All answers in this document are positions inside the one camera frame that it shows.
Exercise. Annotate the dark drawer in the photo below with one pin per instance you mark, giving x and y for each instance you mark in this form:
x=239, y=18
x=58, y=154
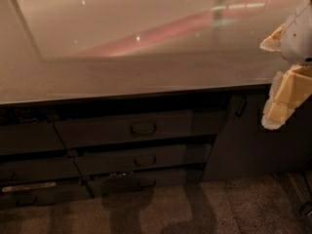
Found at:
x=28, y=138
x=38, y=169
x=143, y=180
x=142, y=158
x=44, y=196
x=139, y=127

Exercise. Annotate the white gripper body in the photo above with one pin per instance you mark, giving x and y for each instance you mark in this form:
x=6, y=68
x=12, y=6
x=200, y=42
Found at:
x=298, y=38

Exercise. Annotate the dark right cabinet door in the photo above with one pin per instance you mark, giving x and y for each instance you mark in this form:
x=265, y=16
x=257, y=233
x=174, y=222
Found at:
x=244, y=148

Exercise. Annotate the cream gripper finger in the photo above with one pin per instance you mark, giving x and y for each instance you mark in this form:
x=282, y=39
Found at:
x=273, y=43
x=289, y=90

